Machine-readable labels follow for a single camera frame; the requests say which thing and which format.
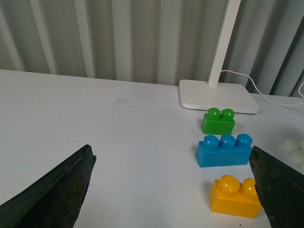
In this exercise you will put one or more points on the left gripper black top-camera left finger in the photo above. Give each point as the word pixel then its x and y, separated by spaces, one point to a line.
pixel 55 200

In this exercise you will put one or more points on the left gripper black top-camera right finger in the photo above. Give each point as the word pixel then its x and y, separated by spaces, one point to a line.
pixel 280 190

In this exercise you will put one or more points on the white studded base plate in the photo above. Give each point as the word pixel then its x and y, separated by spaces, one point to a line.
pixel 293 151

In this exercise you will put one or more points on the yellow toy block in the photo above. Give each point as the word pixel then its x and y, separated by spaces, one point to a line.
pixel 228 196

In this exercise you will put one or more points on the blue toy block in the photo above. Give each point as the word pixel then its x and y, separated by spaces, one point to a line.
pixel 226 151

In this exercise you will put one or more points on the green toy block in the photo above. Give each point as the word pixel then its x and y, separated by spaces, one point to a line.
pixel 218 122

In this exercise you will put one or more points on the white desk lamp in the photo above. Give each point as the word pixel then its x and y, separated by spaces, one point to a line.
pixel 202 95

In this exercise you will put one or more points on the grey pleated curtain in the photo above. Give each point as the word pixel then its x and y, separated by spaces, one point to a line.
pixel 156 41

